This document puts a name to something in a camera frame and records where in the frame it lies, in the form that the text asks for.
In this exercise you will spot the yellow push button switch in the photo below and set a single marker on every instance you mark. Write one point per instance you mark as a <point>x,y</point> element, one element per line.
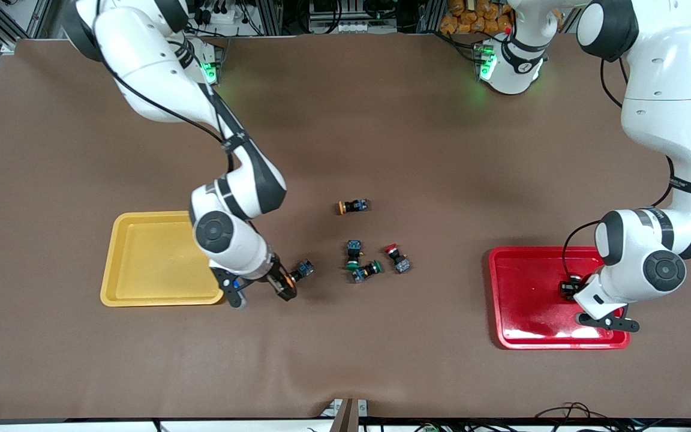
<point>303,270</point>
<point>354,206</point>

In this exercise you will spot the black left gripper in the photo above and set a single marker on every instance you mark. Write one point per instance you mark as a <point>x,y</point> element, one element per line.
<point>570,288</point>

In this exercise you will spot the red push button switch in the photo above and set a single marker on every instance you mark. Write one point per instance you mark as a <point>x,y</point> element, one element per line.
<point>397,258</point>
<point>567,289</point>

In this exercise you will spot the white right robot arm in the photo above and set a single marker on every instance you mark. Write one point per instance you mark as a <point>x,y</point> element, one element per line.
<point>153,72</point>

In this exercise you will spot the yellow plastic tray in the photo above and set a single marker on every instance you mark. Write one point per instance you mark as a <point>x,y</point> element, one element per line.
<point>153,264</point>

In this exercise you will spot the green push button switch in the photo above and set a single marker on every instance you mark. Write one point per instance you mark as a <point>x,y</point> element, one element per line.
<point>366,270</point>
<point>354,252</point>

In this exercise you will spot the orange items pile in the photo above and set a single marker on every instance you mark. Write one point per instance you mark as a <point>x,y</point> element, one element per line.
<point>474,17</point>

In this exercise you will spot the aluminium frame post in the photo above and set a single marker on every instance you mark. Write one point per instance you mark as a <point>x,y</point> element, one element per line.
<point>6,27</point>

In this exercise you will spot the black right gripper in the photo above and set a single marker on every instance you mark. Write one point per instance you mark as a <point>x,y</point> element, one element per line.
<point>278,279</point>

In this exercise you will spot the brown table mat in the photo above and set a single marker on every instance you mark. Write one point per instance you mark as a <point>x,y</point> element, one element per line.
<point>345,360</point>

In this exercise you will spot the metal table bracket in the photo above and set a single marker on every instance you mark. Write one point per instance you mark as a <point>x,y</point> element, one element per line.
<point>344,415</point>

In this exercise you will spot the white power strip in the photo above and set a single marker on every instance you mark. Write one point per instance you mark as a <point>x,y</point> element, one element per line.
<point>342,27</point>

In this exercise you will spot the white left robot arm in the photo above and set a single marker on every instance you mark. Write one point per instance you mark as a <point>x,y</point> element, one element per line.
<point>663,120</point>

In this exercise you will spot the red plastic tray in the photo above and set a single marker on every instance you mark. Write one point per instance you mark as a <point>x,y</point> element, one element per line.
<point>531,306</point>

